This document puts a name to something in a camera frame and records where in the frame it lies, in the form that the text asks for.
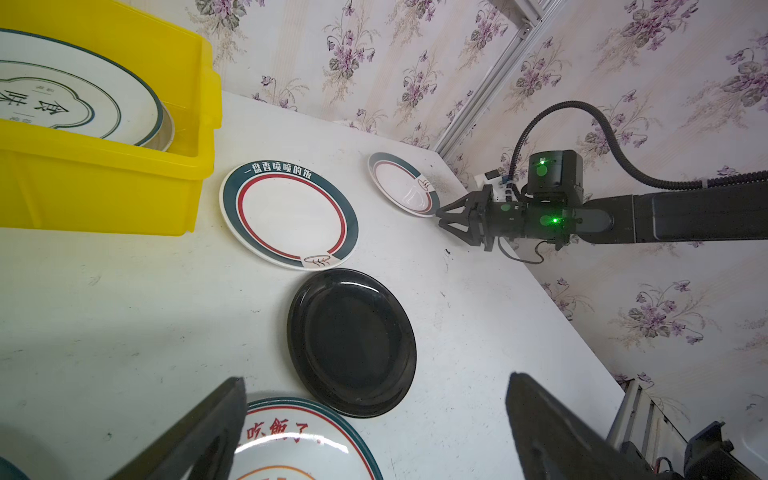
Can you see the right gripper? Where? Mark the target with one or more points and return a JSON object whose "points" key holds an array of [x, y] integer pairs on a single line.
{"points": [[542, 192]]}

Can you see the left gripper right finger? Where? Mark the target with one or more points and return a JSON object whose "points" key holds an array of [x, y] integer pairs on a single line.
{"points": [[553, 443]]}

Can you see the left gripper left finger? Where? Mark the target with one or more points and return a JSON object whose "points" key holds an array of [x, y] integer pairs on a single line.
{"points": [[201, 445]]}

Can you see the orange sunburst pattern plate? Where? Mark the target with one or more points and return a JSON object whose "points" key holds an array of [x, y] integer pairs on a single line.
{"points": [[294, 438]]}

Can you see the small green ringed plate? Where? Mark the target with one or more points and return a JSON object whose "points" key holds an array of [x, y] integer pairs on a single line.
{"points": [[403, 184]]}

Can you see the green red ringed plate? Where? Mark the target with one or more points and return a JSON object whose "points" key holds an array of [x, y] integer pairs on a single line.
{"points": [[289, 215]]}

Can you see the white plate black quatrefoil outline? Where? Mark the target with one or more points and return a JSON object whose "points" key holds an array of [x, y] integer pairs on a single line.
{"points": [[57, 85]]}

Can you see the cream plate black floral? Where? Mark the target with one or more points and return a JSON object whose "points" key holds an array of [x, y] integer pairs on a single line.
{"points": [[164, 137]]}

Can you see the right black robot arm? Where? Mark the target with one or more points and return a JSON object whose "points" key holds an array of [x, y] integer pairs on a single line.
{"points": [[730, 208]]}

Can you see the yellow plastic bin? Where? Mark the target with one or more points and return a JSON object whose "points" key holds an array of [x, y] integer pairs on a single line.
{"points": [[58, 180]]}

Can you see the large green rimmed plate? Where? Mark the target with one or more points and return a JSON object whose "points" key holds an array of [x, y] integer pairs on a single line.
{"points": [[8, 471]]}

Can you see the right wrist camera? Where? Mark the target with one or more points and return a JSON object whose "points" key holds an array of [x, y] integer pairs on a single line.
{"points": [[496, 179]]}

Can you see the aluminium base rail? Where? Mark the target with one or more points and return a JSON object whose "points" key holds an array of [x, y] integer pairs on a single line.
{"points": [[643, 434]]}

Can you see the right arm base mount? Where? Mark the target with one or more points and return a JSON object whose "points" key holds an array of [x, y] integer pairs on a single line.
{"points": [[708, 456]]}

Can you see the aluminium frame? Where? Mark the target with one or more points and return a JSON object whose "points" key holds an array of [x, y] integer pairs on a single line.
{"points": [[531, 19]]}

